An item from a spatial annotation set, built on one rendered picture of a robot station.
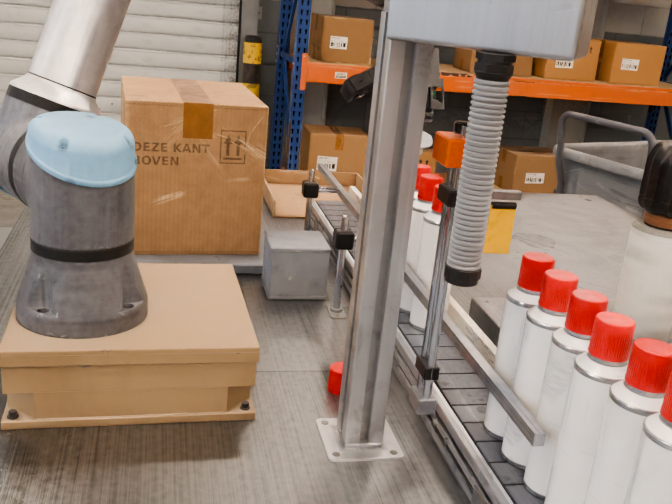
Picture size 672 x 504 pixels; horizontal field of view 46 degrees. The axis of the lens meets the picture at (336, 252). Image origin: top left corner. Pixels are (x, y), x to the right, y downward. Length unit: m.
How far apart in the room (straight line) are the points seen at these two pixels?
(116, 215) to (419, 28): 0.40
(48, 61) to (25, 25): 4.10
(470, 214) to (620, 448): 0.23
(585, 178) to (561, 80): 1.89
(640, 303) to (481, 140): 0.49
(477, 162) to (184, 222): 0.79
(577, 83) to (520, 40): 4.41
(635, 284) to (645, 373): 0.47
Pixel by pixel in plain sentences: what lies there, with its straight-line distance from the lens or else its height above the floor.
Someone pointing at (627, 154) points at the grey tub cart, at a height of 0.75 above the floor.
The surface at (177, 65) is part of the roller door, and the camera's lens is 5.13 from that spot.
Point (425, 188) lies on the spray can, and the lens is 1.12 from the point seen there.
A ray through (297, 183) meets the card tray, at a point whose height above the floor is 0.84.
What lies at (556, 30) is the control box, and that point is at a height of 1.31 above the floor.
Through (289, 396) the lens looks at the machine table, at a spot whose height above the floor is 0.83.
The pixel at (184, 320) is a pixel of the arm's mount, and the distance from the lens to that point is 0.98.
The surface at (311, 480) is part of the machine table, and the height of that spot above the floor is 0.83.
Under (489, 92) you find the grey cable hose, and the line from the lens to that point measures 0.70.
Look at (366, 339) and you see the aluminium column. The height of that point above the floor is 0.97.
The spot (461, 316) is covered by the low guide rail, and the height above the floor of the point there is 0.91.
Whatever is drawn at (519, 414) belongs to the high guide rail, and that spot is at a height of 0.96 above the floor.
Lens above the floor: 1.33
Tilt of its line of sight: 19 degrees down
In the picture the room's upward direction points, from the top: 6 degrees clockwise
